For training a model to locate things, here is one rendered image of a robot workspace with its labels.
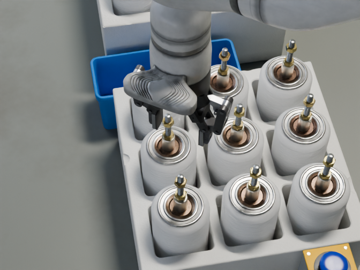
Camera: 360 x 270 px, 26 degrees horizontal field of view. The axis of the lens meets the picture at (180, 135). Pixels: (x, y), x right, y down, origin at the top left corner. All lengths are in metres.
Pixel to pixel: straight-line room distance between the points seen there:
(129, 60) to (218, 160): 0.39
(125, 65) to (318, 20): 0.95
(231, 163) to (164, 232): 0.17
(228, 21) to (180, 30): 0.78
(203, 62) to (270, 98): 0.52
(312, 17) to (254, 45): 0.99
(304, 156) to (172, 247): 0.28
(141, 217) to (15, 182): 0.36
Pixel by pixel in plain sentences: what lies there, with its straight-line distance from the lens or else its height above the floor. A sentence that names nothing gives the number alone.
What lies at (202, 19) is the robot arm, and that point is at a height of 0.72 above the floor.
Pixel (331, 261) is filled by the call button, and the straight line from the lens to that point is 1.15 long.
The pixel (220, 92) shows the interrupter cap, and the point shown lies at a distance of 1.39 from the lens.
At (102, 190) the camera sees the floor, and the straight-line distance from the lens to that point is 1.57.
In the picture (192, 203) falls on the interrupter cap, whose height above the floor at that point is 0.25.
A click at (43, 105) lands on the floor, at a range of 1.71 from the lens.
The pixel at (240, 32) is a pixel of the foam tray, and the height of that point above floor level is 0.11.
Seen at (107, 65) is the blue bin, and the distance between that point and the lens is 1.63.
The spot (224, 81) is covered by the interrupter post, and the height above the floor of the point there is 0.27.
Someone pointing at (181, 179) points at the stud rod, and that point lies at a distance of 1.18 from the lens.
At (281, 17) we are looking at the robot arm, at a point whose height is 0.82.
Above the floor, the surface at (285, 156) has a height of 0.21.
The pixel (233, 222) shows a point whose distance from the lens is 1.28.
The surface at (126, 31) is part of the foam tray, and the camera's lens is 1.61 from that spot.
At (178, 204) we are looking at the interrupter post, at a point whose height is 0.28.
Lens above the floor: 1.36
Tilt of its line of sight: 56 degrees down
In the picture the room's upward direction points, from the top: straight up
